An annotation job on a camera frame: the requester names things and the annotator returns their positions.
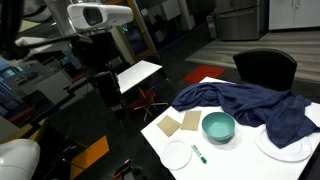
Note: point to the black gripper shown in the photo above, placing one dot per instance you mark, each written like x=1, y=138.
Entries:
x=108, y=88

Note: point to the green bowl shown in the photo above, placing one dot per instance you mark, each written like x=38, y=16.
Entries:
x=218, y=128

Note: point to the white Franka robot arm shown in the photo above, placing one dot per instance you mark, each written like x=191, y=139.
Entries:
x=110, y=15

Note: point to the red stool with wooden legs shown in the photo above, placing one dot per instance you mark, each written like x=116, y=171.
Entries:
x=140, y=105

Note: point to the small white table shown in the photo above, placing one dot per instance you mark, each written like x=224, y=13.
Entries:
x=138, y=75

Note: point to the light beige coaster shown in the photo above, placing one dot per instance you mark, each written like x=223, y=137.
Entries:
x=168, y=126

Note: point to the black orange clamp tool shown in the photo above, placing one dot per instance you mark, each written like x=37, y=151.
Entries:
x=128, y=170

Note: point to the green marker pen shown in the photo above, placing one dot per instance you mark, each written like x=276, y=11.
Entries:
x=199, y=154

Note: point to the grey trash bin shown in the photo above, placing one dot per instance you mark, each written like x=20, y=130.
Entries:
x=212, y=26

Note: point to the blue towel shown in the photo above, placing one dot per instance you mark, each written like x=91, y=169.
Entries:
x=260, y=103

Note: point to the stainless steel refrigerator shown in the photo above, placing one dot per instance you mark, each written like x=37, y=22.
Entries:
x=240, y=23

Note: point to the black chair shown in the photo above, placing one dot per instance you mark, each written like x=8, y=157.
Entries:
x=263, y=70

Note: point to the white plate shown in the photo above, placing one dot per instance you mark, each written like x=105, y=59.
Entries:
x=293, y=151

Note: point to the white kitchen cabinets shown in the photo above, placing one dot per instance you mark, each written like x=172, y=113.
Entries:
x=283, y=15

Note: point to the orange wooden door frame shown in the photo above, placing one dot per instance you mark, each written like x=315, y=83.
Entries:
x=143, y=36

